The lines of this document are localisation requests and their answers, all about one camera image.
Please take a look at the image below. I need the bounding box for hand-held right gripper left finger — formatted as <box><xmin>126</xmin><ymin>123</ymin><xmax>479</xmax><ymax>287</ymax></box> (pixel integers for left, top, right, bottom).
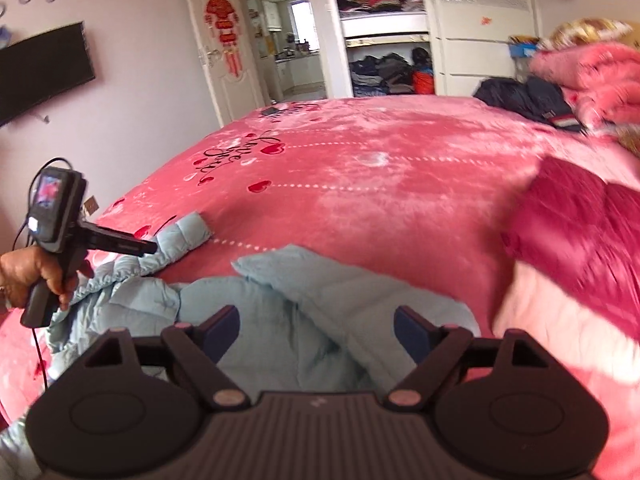
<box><xmin>82</xmin><ymin>305</ymin><xmax>252</xmax><ymax>408</ymax></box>

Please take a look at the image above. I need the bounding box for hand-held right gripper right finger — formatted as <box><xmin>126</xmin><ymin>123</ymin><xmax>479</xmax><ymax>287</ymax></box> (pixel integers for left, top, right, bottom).
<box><xmin>387</xmin><ymin>306</ymin><xmax>553</xmax><ymax>408</ymax></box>

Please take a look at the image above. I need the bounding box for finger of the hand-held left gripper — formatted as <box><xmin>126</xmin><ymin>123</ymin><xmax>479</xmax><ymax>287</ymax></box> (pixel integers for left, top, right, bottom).
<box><xmin>80</xmin><ymin>222</ymin><xmax>159</xmax><ymax>257</ymax></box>

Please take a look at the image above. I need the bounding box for light blue down jacket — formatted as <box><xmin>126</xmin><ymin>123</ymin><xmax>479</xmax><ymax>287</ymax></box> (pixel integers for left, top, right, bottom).
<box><xmin>0</xmin><ymin>211</ymin><xmax>482</xmax><ymax>480</ymax></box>

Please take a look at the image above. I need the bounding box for pile of dark clothes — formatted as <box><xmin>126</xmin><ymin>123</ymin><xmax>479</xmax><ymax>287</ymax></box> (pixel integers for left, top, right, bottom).
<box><xmin>348</xmin><ymin>47</ymin><xmax>435</xmax><ymax>97</ymax></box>

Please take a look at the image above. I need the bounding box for person's left hand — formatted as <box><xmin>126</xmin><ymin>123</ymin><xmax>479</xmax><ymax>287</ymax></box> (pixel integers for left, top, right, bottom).
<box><xmin>0</xmin><ymin>246</ymin><xmax>96</xmax><ymax>312</ymax></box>

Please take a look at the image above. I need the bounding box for light pink down jacket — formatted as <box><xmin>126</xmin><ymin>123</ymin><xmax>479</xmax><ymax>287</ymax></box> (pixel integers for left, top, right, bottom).
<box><xmin>492</xmin><ymin>259</ymin><xmax>640</xmax><ymax>388</ymax></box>

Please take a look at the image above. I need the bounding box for pink heart printed blanket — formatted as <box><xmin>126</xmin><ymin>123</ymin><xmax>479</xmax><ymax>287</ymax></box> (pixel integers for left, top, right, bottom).
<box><xmin>0</xmin><ymin>96</ymin><xmax>640</xmax><ymax>480</ymax></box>

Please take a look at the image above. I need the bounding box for white door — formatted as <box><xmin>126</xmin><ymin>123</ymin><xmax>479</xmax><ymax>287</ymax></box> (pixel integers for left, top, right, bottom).
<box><xmin>181</xmin><ymin>0</ymin><xmax>262</xmax><ymax>128</ymax></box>

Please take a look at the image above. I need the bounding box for magenta down jacket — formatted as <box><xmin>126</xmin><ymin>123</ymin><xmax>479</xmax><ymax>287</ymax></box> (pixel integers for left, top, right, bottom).
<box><xmin>500</xmin><ymin>156</ymin><xmax>640</xmax><ymax>343</ymax></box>

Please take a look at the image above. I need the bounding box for red hanging door decoration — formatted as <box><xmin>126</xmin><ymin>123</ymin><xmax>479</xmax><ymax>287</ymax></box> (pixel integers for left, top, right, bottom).
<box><xmin>204</xmin><ymin>0</ymin><xmax>247</xmax><ymax>79</ymax></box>

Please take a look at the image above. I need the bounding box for dark jacket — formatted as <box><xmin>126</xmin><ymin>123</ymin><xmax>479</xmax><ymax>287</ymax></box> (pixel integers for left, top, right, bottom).
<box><xmin>472</xmin><ymin>76</ymin><xmax>588</xmax><ymax>134</ymax></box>

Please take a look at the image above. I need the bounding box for blue box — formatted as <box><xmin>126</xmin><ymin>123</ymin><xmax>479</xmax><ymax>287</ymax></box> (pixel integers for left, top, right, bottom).
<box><xmin>508</xmin><ymin>35</ymin><xmax>542</xmax><ymax>62</ymax></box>

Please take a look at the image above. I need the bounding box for folded pink blanket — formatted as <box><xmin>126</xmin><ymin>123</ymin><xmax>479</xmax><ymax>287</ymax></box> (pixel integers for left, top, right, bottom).
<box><xmin>530</xmin><ymin>42</ymin><xmax>640</xmax><ymax>135</ymax></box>

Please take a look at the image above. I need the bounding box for white wardrobe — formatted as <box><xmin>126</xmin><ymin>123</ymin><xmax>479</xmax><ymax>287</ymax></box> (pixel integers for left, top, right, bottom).
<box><xmin>320</xmin><ymin>0</ymin><xmax>545</xmax><ymax>98</ymax></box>

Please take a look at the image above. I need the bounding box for gold floral pillow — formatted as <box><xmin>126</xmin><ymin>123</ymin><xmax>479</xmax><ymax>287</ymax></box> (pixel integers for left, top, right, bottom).
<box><xmin>550</xmin><ymin>17</ymin><xmax>637</xmax><ymax>52</ymax></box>

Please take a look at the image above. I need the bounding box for black wall television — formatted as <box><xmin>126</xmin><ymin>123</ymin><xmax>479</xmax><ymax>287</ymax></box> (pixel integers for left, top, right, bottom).
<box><xmin>0</xmin><ymin>21</ymin><xmax>97</xmax><ymax>128</ymax></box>

